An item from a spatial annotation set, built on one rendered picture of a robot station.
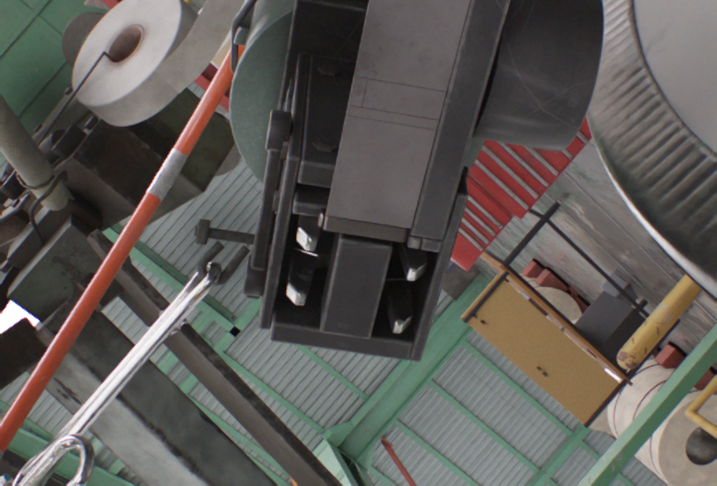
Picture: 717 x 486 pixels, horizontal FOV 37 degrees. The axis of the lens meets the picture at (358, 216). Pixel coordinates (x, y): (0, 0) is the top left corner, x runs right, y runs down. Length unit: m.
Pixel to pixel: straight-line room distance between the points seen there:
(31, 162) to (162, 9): 0.22
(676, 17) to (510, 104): 0.21
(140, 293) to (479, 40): 0.86
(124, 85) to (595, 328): 10.14
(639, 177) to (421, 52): 0.16
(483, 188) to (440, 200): 5.16
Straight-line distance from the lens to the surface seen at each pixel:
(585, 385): 10.93
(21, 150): 1.18
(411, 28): 0.41
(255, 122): 0.61
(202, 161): 1.42
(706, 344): 4.06
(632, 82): 0.61
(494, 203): 5.65
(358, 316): 0.49
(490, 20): 0.41
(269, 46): 0.58
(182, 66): 1.16
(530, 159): 5.55
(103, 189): 1.30
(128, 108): 1.17
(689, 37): 0.61
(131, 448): 1.29
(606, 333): 10.99
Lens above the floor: 1.44
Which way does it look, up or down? level
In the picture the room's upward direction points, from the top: 139 degrees counter-clockwise
